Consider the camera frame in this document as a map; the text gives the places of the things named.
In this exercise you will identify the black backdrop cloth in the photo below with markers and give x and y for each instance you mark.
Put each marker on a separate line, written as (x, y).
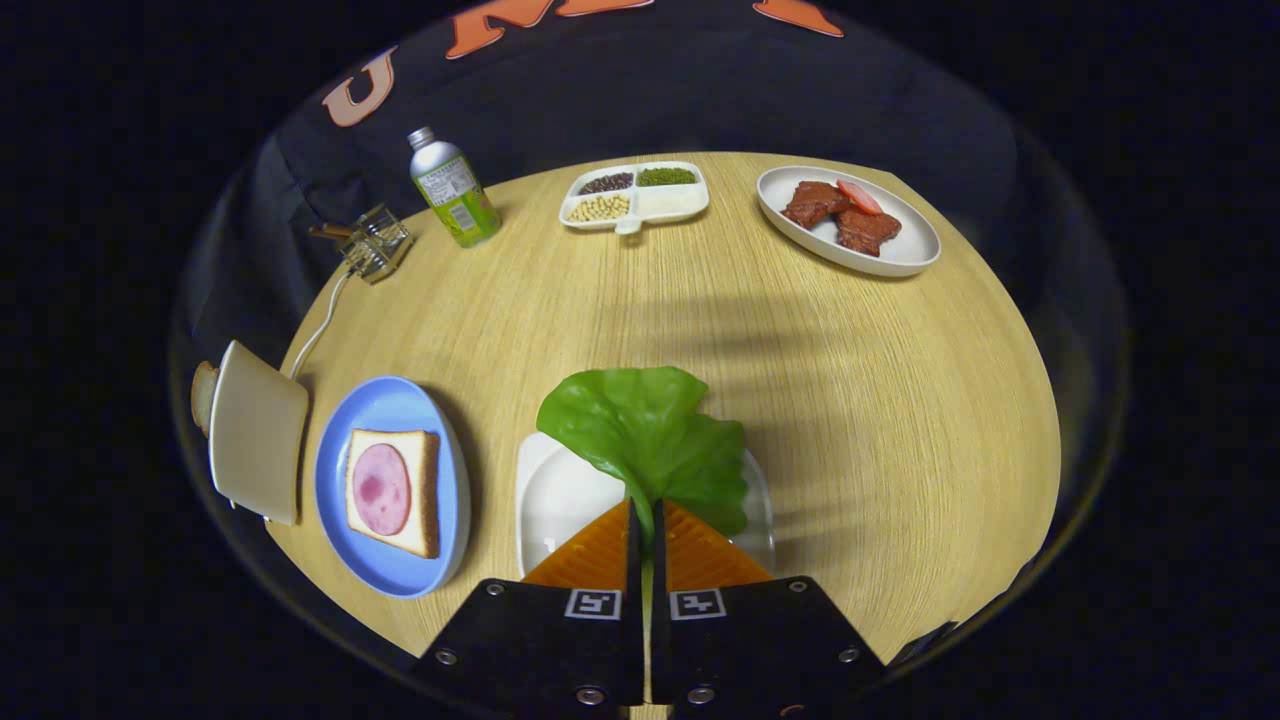
(620, 90)

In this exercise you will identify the pile of yellow beans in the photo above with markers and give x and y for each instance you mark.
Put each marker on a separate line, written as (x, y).
(598, 208)

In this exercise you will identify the bread slice with ham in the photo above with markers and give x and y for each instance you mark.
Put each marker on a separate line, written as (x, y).
(422, 490)

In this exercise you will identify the blue plate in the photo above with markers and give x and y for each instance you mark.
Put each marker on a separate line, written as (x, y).
(385, 405)

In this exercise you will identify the toasted bread slice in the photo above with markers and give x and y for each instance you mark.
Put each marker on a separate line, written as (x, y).
(203, 395)

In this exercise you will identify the pile of dark beans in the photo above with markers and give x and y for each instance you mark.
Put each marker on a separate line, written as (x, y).
(606, 183)

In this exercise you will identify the pile of green beans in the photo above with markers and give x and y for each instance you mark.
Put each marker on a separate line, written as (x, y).
(667, 176)

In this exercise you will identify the white square plate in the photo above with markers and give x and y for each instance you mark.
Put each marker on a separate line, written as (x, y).
(560, 500)

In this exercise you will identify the pink ham slice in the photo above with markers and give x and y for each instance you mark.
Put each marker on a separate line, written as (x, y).
(381, 490)

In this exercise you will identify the white toaster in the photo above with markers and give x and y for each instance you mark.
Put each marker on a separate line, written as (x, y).
(258, 430)

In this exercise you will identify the white oval plate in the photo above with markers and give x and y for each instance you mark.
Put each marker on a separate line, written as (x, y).
(900, 245)

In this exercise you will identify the green lettuce leaf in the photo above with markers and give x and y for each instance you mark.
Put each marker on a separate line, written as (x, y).
(640, 430)

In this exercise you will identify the green silver bottle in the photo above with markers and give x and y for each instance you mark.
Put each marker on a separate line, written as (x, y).
(455, 190)

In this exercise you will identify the white divided dish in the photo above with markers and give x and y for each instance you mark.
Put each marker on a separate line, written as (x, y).
(670, 203)

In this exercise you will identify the brown meat piece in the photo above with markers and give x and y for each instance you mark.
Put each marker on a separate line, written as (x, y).
(868, 232)
(812, 203)

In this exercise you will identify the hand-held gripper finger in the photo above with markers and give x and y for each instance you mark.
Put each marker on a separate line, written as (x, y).
(658, 600)
(634, 600)

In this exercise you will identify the red sausage slice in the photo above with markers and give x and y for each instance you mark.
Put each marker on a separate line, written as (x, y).
(860, 197)

